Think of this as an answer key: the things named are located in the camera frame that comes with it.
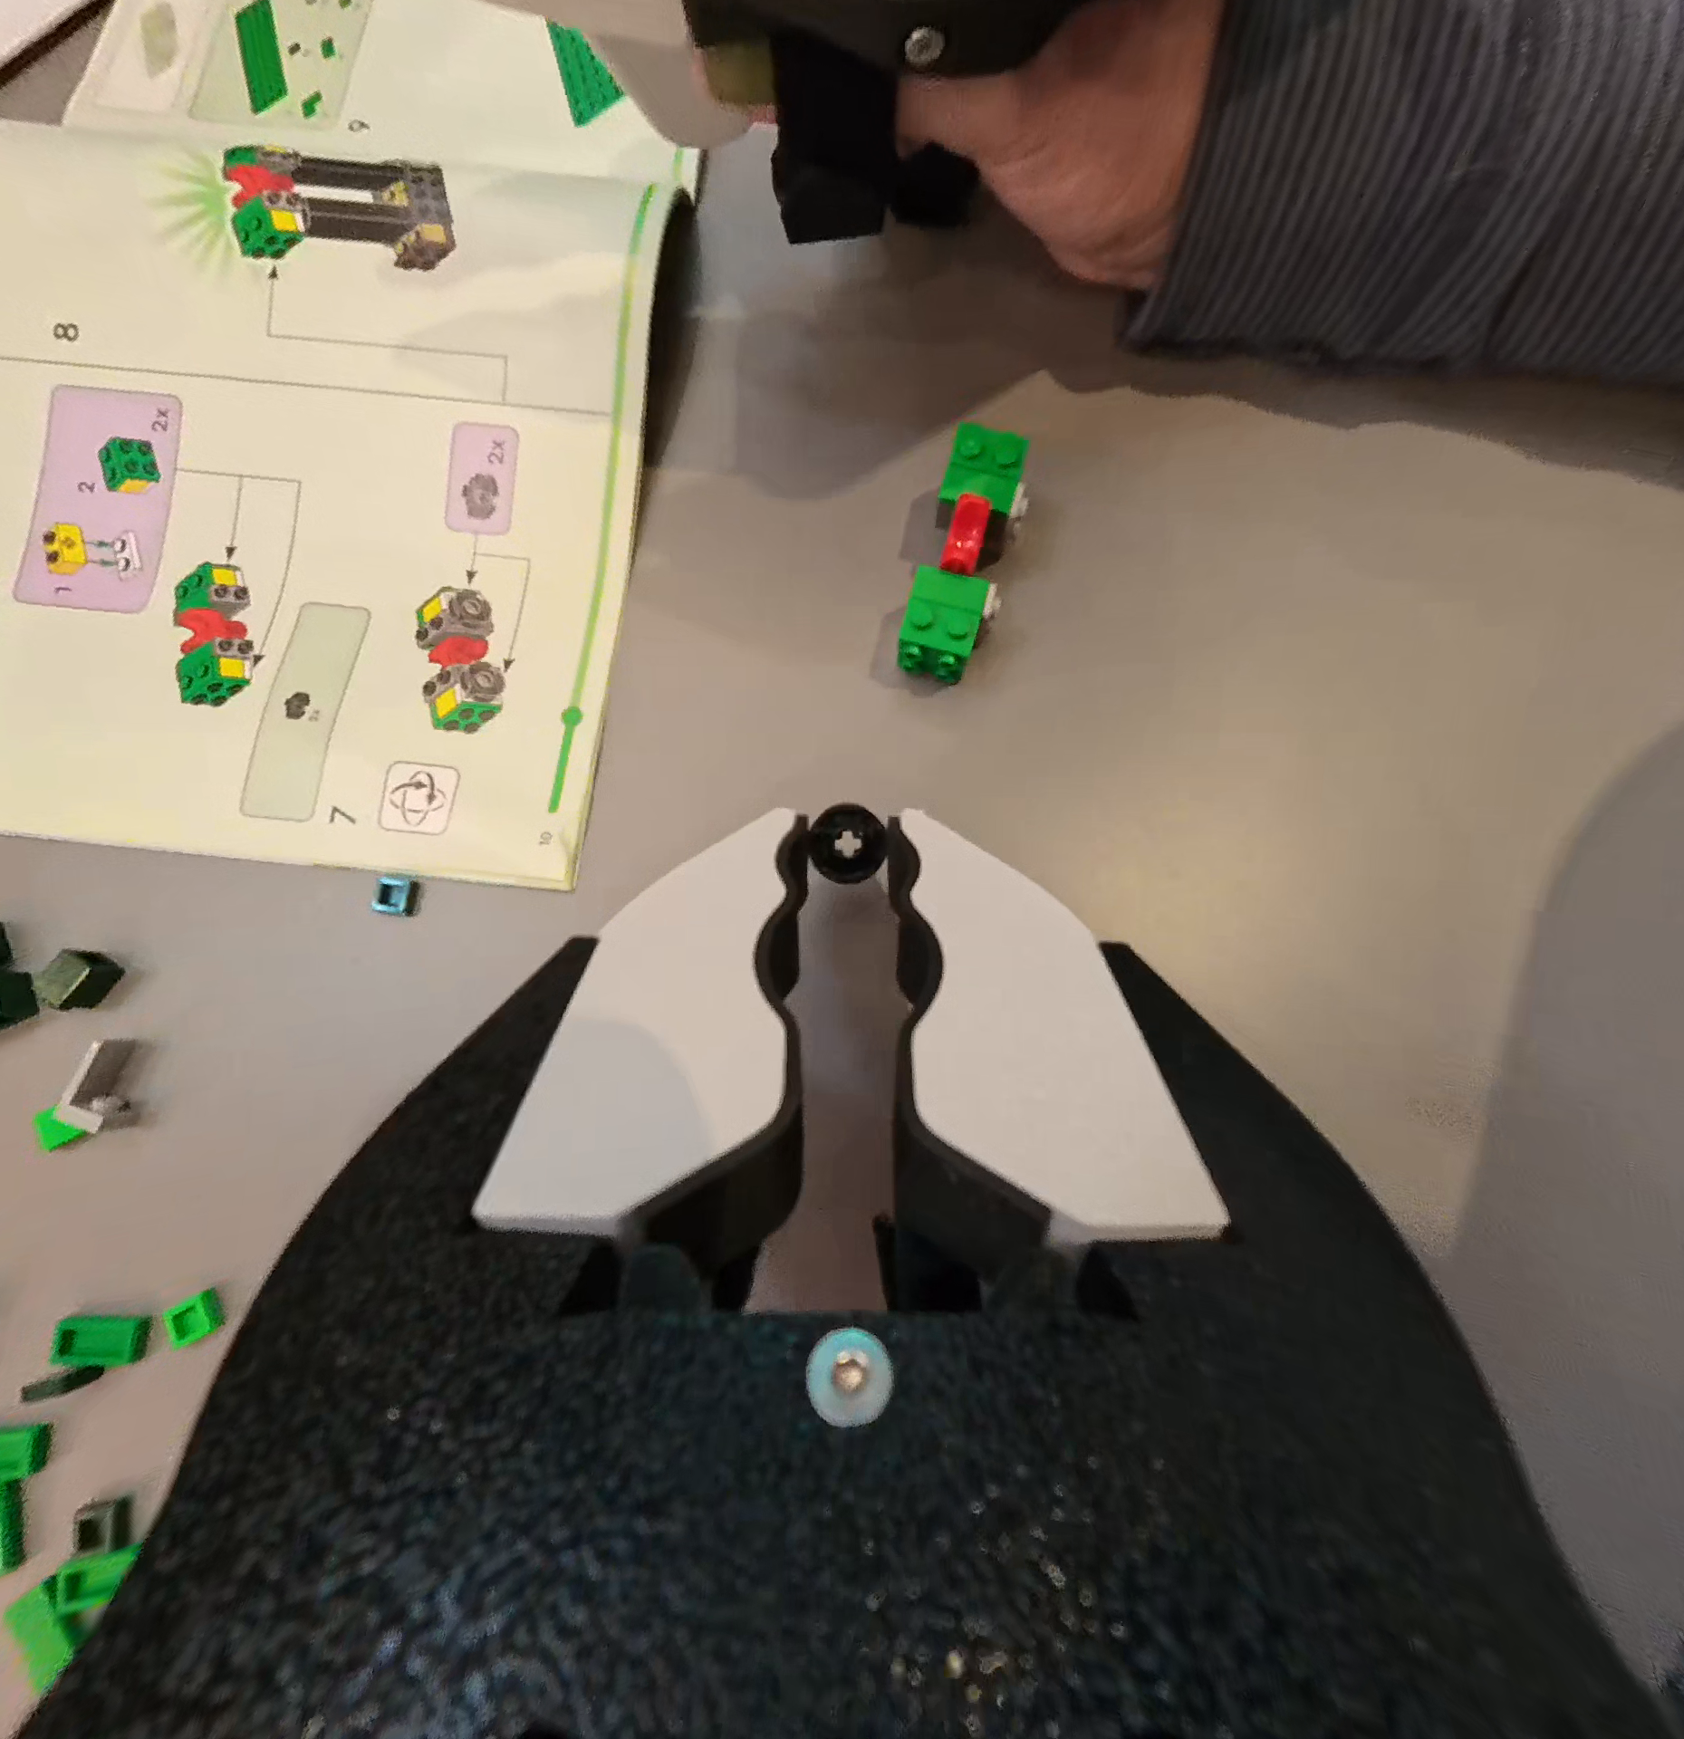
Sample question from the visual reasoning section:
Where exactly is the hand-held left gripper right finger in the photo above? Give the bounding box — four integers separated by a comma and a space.
889, 807, 1229, 1285

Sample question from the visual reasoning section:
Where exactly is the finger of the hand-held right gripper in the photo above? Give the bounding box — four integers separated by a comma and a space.
608, 23, 775, 153

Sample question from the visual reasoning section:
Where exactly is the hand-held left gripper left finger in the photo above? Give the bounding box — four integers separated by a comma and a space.
472, 807, 805, 1285

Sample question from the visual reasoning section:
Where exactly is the black round brick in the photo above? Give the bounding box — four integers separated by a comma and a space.
807, 803, 891, 887

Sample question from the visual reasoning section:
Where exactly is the green and red brick assembly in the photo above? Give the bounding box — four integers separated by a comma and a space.
896, 419, 1034, 684

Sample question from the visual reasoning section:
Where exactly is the person's right forearm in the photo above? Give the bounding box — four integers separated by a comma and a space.
1124, 0, 1684, 396

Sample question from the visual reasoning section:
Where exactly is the grey desk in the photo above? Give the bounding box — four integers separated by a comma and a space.
0, 0, 1684, 1739

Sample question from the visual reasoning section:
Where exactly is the person's right hand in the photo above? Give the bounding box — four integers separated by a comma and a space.
909, 0, 1224, 289

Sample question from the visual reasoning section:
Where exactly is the brick instruction booklet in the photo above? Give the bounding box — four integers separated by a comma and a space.
0, 0, 708, 894

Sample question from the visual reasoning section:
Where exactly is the grey brick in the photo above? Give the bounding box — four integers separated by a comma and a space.
56, 1037, 148, 1133

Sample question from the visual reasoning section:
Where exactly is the pile of green bricks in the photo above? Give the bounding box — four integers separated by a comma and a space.
0, 1282, 231, 1700

